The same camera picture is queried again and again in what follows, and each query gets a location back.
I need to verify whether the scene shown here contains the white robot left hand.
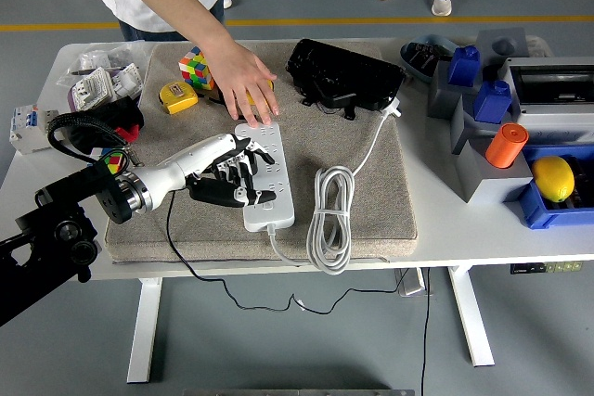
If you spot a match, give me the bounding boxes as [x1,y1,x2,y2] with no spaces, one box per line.
[138,133,278,208]

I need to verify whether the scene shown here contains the person's right hand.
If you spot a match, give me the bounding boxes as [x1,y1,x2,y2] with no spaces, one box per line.
[202,38,279,128]

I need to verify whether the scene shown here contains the white power strip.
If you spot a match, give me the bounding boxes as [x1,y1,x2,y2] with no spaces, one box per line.
[234,121,297,233]

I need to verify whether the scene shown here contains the yellow tape measure marked 5m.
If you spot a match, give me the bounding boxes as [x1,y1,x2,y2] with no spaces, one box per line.
[244,79,275,106]

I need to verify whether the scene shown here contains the large colourful puzzle cube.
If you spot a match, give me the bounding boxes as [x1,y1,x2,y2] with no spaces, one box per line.
[178,46,217,91]

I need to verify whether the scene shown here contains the yellow tape measure photo label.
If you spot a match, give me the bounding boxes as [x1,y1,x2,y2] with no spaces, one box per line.
[159,81,200,116]

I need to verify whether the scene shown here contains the red clip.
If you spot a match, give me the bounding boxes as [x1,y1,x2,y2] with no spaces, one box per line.
[113,124,141,145]

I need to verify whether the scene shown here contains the small colourful puzzle cube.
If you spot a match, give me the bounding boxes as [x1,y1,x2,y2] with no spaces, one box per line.
[99,149,129,179]

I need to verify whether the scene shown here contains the black cloth pouch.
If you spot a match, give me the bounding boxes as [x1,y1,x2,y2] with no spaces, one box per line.
[64,95,145,156]

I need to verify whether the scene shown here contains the white socket module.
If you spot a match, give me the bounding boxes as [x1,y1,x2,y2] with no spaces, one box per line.
[107,62,143,101]

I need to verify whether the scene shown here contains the white socket pack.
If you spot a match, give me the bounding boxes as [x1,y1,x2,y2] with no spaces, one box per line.
[68,66,115,112]

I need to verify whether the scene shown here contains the clear plastic parts bag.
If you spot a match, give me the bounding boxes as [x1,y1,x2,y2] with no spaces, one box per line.
[55,40,154,91]

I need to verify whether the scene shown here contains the blue bowl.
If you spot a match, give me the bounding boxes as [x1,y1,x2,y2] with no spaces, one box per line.
[399,33,460,84]

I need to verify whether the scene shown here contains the white table leg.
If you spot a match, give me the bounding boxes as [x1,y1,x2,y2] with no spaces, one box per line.
[126,277,163,385]
[447,265,497,368]

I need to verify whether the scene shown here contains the white circuit breaker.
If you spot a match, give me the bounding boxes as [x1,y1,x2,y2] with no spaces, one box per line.
[7,103,61,156]

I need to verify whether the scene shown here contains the grey-brown mat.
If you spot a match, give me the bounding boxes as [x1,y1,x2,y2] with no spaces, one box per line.
[104,41,419,263]

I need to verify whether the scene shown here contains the black binder clips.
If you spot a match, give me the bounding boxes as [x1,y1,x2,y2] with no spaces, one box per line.
[408,42,454,76]

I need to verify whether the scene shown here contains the grey block with socket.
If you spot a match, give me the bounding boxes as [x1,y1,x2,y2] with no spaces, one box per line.
[450,89,514,156]
[426,59,484,120]
[457,135,535,205]

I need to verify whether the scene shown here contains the blue shape block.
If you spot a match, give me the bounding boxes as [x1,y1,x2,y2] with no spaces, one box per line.
[446,45,483,88]
[472,79,513,124]

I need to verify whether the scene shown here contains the orange cylinder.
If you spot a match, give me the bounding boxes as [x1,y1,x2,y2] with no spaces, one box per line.
[484,122,530,169]

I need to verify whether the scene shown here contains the beige round object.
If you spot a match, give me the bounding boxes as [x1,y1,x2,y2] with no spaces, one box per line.
[525,34,554,59]

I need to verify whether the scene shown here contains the grey electrical box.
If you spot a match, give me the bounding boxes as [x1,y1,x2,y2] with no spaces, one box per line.
[503,56,594,147]

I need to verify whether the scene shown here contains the yellow lemon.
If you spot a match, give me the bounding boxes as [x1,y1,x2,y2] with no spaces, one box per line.
[530,156,576,204]

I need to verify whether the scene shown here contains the blue plastic bin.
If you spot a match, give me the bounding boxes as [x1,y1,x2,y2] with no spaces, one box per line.
[503,143,594,230]

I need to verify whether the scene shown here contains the black table control panel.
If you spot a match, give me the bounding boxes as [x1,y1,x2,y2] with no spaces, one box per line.
[510,260,584,275]

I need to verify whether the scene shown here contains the thin black plug cord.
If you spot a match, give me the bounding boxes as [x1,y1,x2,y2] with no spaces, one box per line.
[165,191,409,315]

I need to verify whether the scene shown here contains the white power strip cord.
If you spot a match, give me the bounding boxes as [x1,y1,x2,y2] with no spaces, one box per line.
[266,96,404,275]

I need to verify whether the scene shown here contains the metal bracket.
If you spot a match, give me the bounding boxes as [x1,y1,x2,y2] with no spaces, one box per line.
[394,267,427,296]

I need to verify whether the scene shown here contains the black hanging cable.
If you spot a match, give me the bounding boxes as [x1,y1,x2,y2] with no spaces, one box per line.
[420,267,432,396]

